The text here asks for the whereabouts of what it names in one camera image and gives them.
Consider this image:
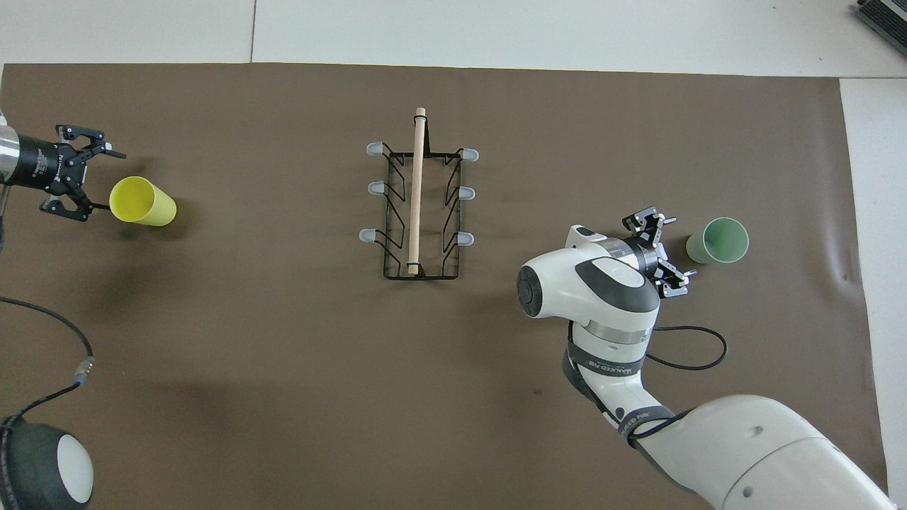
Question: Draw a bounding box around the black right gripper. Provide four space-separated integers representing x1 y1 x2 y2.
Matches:
621 206 699 299

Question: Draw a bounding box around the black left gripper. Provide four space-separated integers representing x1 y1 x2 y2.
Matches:
14 125 128 222

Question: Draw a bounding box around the pale green plastic cup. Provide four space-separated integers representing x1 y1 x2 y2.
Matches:
685 217 750 266

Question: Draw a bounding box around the yellow plastic cup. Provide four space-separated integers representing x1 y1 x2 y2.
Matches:
108 176 178 227

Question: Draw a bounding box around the brown table mat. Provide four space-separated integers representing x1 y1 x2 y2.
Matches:
0 62 891 510

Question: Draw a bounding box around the dark ribbed electronic device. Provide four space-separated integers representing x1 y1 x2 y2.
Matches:
853 0 907 38

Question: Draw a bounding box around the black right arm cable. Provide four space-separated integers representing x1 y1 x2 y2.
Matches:
643 325 728 371

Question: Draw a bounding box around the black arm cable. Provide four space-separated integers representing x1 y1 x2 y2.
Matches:
643 325 728 371
0 296 96 434

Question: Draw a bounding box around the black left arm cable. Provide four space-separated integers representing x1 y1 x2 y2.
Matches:
0 296 96 434

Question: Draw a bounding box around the black wire cup rack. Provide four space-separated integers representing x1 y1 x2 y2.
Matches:
359 108 480 281

